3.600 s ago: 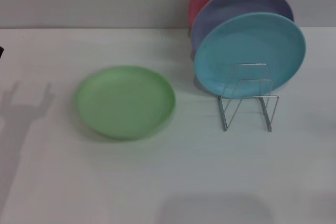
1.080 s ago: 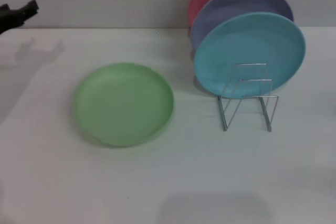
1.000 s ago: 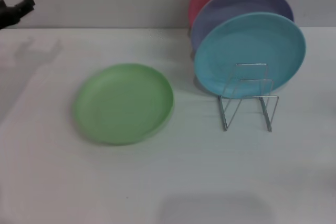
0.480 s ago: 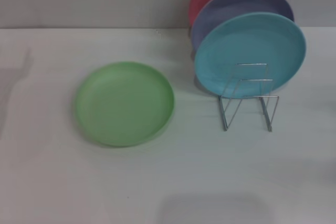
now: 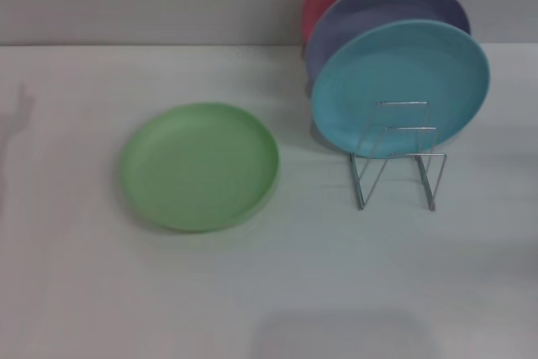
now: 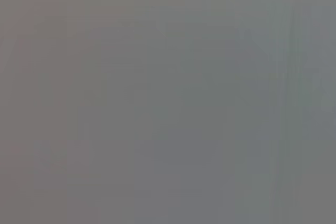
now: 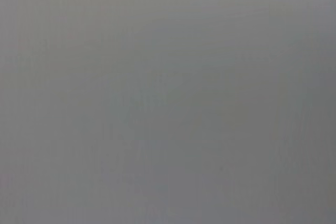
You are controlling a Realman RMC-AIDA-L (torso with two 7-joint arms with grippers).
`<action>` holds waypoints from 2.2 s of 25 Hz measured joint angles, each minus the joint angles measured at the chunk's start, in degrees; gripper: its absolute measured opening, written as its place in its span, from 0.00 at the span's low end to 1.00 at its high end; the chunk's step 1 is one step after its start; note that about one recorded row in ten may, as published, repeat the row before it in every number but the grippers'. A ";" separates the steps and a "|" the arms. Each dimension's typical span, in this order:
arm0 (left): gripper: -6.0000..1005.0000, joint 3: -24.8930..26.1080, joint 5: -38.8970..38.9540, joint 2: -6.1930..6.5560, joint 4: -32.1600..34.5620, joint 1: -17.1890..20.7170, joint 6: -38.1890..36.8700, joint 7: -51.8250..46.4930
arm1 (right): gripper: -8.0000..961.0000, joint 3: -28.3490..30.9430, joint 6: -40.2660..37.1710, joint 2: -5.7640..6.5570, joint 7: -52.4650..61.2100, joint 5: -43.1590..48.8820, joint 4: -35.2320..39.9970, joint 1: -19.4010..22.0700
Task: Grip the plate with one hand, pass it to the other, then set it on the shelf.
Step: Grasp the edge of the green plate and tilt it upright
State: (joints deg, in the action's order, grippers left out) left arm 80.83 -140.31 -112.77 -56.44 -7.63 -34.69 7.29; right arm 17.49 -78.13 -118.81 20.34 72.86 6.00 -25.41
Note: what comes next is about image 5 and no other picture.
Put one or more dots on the green plastic plate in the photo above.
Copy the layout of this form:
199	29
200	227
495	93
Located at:
197	165

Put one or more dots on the light blue plastic plate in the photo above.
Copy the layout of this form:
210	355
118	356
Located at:
399	64

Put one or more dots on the purple plastic plate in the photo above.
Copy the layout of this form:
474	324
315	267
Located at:
378	6

